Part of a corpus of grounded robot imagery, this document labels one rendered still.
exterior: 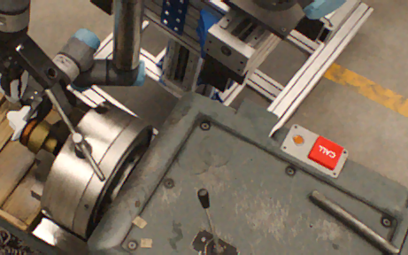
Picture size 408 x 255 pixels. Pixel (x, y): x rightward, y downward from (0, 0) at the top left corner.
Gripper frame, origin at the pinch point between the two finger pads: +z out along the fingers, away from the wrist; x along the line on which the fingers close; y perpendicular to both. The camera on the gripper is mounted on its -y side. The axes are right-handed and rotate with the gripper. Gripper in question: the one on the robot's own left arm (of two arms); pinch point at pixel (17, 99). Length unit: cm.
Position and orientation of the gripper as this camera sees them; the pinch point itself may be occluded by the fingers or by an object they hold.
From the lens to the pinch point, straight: 124.9
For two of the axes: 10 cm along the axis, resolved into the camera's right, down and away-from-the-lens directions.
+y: -8.6, -4.8, 1.7
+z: -1.7, 5.9, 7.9
